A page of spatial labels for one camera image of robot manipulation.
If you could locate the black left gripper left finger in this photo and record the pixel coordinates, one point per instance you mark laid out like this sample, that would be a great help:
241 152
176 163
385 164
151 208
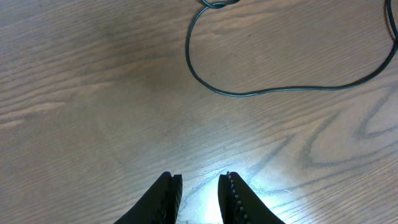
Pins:
159 204

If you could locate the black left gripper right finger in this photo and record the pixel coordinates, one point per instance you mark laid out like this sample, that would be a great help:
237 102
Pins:
240 205

